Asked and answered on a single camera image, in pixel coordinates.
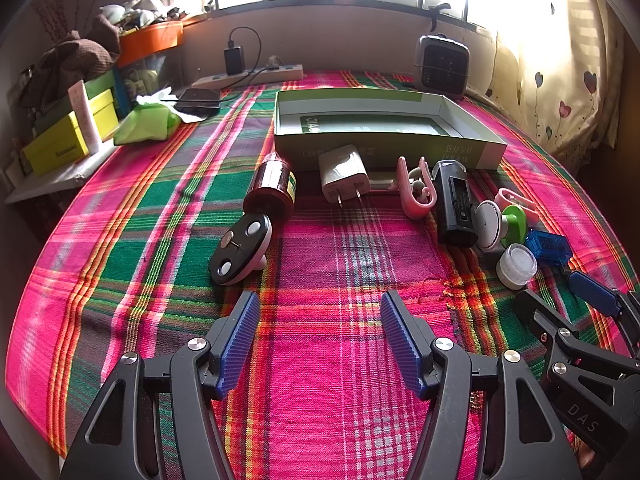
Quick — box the small white jar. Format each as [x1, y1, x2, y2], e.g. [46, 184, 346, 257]
[496, 244, 538, 290]

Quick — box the blue usb tester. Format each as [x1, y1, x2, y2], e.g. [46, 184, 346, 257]
[525, 229, 573, 268]

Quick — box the green white spool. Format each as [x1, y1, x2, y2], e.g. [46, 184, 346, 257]
[474, 200, 527, 252]

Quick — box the black bike light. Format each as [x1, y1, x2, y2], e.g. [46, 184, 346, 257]
[432, 159, 478, 248]

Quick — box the pink ear hook clip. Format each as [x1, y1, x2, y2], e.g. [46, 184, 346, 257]
[396, 156, 437, 220]

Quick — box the black white oval device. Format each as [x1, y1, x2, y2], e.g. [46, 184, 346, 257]
[208, 214, 272, 286]

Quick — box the white wall charger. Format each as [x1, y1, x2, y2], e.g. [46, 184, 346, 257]
[318, 144, 371, 205]

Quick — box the red bottle green label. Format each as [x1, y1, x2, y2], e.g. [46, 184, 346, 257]
[243, 153, 297, 223]

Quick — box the plaid pink green cloth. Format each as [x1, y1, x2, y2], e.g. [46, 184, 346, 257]
[4, 73, 639, 479]

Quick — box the heart pattern curtain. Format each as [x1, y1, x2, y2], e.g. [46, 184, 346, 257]
[469, 0, 624, 174]

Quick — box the green grey cardboard tray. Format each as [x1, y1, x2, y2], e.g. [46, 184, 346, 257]
[273, 88, 506, 171]

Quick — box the grey mini heater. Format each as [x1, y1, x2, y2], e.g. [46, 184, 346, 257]
[413, 35, 470, 100]

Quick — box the black smartphone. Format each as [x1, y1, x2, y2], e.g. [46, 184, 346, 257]
[174, 88, 220, 117]

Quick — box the white tube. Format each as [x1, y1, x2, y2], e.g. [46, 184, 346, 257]
[67, 79, 102, 155]

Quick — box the white power strip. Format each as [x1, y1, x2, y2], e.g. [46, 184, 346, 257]
[191, 64, 305, 90]

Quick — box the brown cloth bag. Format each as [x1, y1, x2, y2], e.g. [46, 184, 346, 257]
[18, 23, 120, 110]

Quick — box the orange storage bin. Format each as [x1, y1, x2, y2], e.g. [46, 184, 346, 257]
[116, 21, 183, 68]

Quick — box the black power adapter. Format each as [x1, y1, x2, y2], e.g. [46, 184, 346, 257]
[224, 39, 245, 76]

